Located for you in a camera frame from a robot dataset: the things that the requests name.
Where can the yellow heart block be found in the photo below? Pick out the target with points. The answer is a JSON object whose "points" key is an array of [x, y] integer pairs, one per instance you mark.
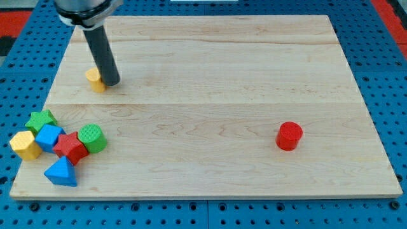
{"points": [[94, 78]]}

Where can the red star block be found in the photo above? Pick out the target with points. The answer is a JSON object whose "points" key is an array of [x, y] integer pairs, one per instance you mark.
{"points": [[70, 146]]}

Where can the green circle block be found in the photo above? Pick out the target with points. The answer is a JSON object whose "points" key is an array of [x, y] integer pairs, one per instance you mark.
{"points": [[92, 136]]}

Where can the blue triangle block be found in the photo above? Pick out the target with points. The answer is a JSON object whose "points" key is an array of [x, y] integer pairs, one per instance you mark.
{"points": [[62, 172]]}

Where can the wooden board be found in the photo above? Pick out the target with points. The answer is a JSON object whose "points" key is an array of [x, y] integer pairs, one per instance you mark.
{"points": [[198, 108]]}

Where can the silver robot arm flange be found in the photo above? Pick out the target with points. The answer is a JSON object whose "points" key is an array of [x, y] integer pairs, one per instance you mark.
{"points": [[87, 14]]}

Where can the blue cube block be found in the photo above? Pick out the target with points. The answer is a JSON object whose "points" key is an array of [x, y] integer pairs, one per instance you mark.
{"points": [[48, 137]]}

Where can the green star block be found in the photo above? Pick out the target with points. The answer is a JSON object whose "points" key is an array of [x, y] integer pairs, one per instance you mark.
{"points": [[38, 119]]}

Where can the yellow hexagon block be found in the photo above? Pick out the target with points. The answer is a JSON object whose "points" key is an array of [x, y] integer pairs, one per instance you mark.
{"points": [[24, 145]]}

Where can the red circle block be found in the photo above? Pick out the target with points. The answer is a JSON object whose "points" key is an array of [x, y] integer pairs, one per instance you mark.
{"points": [[289, 135]]}

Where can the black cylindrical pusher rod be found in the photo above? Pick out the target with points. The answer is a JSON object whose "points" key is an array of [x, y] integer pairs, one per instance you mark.
{"points": [[101, 51]]}

